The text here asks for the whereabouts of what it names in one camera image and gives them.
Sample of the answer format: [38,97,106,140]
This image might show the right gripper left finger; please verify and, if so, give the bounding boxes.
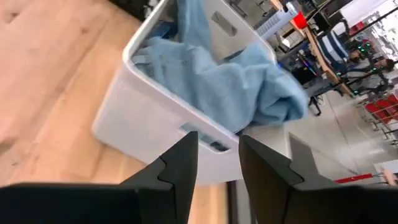
[119,131,199,224]

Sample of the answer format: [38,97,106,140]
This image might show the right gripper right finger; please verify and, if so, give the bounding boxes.
[238,134,305,224]

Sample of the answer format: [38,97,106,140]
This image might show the white plastic bin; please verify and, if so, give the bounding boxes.
[91,0,292,184]

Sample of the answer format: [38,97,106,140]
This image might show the light blue denim jeans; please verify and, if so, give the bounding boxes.
[132,0,310,133]

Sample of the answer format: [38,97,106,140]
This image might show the red bar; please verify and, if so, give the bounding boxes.
[335,172,374,184]

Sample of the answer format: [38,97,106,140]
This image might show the wooden desk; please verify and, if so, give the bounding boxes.
[270,0,354,96]

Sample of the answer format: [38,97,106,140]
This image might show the red chairs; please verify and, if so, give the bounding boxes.
[363,93,398,125]

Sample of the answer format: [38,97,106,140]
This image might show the black background robot station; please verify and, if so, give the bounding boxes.
[338,18,398,97]

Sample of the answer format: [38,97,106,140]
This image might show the white fan base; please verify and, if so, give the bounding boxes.
[254,1,299,40]

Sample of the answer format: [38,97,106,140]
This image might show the red cup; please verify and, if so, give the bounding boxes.
[292,11,308,29]

